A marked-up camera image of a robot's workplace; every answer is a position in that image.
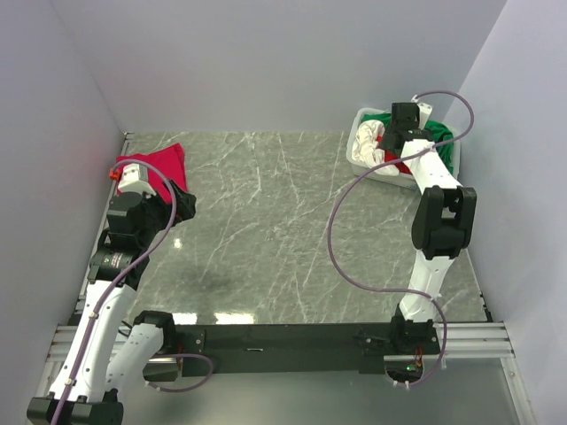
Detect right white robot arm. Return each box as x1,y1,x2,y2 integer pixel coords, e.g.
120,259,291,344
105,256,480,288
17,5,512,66
380,102,477,353

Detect folded magenta t-shirt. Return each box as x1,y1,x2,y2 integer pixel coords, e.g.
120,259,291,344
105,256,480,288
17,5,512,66
116,143,189,204

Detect red t-shirt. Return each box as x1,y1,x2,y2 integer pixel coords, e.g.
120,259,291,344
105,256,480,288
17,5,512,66
384,151,412,175

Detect aluminium frame rail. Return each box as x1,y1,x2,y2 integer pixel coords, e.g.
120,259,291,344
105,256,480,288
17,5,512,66
46,322,515,363

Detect white t-shirt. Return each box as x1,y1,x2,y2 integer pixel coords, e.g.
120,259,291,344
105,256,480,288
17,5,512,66
353,120,398,175

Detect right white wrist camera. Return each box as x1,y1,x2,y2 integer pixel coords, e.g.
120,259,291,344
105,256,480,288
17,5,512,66
411,95,433,129

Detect green t-shirt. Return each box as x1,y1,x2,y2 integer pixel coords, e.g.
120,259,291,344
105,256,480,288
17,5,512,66
361,112,456,173

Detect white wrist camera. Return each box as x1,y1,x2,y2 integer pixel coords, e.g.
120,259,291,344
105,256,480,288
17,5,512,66
411,95,433,129
109,164,156,197

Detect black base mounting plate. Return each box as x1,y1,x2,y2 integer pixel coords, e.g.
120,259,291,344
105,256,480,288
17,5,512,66
158,321,440,374

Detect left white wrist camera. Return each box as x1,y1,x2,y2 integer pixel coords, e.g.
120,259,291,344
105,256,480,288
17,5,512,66
109,164,156,197

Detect white plastic laundry basket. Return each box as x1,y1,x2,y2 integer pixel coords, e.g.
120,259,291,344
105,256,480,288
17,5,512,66
346,107,461,189

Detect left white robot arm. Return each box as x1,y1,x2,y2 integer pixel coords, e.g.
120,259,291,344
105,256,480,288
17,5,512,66
27,180,196,424

